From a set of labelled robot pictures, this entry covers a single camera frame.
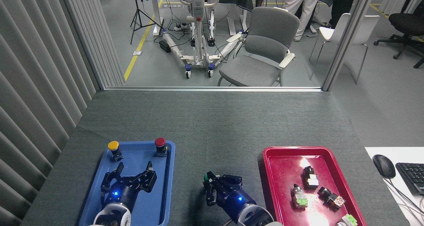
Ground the black tripod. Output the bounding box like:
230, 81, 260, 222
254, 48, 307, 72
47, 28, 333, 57
130, 0, 163, 45

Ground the black computer mouse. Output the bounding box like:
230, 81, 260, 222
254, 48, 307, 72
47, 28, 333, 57
372, 154, 397, 179

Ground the black office chair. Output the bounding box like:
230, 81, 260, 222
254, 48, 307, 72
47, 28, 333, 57
373, 0, 424, 69

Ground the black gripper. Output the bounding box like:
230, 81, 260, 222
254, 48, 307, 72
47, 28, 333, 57
100, 161, 157, 212
203, 174, 257, 224

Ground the red plastic tray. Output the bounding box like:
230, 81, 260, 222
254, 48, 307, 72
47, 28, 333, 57
262, 146, 367, 226

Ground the grey armchair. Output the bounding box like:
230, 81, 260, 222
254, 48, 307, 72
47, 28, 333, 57
217, 7, 300, 87

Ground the black mouse cable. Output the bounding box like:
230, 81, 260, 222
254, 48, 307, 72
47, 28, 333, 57
384, 177, 424, 220

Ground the blue plastic tray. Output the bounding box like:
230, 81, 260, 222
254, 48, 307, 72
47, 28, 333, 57
79, 140, 176, 226

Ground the white desk leg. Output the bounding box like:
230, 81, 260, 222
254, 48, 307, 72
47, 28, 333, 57
152, 0, 165, 36
228, 4, 248, 35

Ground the red push button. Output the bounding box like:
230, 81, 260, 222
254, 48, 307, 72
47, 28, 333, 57
154, 137, 168, 158

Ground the white switch with green top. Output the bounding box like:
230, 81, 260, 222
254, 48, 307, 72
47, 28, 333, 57
336, 214, 358, 226

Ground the silver post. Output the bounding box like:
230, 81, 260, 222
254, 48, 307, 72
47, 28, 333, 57
322, 0, 379, 92
55, 0, 126, 90

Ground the white desk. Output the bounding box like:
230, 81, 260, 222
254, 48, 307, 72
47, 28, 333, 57
364, 147, 424, 226

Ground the person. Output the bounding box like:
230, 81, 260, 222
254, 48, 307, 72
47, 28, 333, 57
326, 0, 358, 30
284, 0, 323, 42

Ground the black and orange switch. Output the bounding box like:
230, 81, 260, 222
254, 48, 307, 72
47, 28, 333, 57
317, 186, 346, 211

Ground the black and white switch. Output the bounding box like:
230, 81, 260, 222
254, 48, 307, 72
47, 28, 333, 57
302, 165, 319, 189

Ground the white stand on wheels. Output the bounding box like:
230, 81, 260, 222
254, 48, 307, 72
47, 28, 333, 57
162, 0, 247, 79

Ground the white chair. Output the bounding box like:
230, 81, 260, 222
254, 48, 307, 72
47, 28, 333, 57
309, 13, 380, 85

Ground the yellow push button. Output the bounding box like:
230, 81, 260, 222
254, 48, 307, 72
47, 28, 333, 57
107, 141, 124, 162

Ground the black keyboard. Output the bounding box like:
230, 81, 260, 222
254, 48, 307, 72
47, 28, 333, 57
395, 162, 424, 196

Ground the silver and green selector switch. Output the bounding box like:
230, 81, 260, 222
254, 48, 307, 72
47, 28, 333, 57
291, 184, 309, 208

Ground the silver table rail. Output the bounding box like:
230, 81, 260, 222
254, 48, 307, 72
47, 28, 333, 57
105, 86, 323, 93

